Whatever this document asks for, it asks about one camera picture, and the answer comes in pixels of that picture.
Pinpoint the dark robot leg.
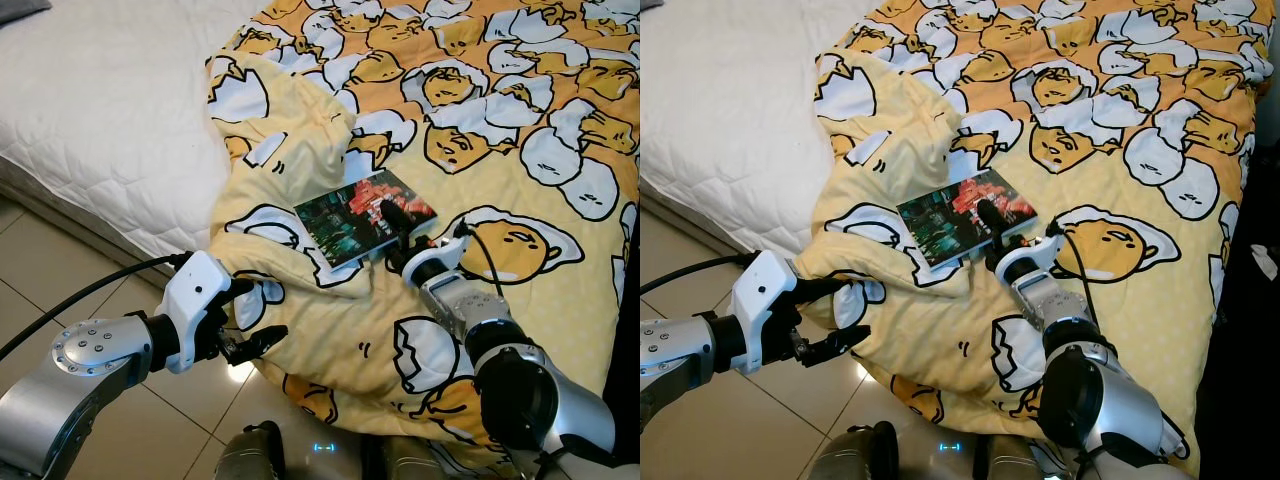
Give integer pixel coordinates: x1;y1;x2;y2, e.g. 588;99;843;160
378;435;453;480
808;420;898;480
213;420;288;480
973;435;1053;480

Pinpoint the dark right robot leg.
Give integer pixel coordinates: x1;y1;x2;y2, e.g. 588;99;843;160
973;435;1053;480
378;435;453;480

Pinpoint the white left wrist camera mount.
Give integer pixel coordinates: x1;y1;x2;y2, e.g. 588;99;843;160
730;250;803;377
157;250;238;376

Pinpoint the dark left robot leg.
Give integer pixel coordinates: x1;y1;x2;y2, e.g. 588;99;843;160
213;420;288;480
808;420;898;480

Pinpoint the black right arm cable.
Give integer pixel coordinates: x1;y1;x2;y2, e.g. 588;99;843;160
453;220;508;301
1045;220;1104;329

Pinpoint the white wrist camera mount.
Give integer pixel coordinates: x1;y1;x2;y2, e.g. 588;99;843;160
157;250;238;376
995;234;1068;293
403;236;473;293
730;250;803;377

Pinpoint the dark red cover book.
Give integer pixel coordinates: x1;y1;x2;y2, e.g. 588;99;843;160
896;168;1042;270
294;168;439;270

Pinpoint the yellow egg cartoon blanket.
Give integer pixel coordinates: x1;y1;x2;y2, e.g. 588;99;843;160
813;0;1264;479
205;0;641;473

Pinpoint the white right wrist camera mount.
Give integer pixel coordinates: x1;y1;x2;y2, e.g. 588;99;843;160
403;236;473;293
995;234;1068;293

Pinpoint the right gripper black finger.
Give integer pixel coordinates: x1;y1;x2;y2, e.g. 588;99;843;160
974;197;1011;244
379;199;414;244

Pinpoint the grey patterned mattress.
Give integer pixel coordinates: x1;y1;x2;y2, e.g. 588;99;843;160
640;170;813;269
0;152;206;269

